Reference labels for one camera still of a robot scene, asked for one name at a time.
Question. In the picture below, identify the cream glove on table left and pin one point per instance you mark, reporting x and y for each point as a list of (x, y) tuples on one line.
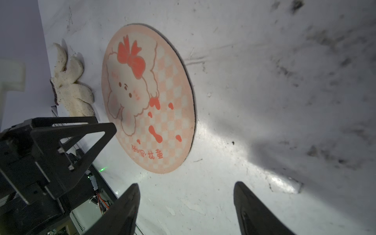
[(76, 98)]

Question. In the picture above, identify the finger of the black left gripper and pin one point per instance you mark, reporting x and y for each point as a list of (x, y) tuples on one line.
[(61, 173), (64, 120)]

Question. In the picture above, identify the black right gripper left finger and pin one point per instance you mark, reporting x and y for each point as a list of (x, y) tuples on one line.
[(122, 215)]

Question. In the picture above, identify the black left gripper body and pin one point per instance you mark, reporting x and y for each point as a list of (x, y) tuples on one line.
[(29, 209)]

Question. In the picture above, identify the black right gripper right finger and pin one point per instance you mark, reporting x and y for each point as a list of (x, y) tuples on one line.
[(253, 216)]

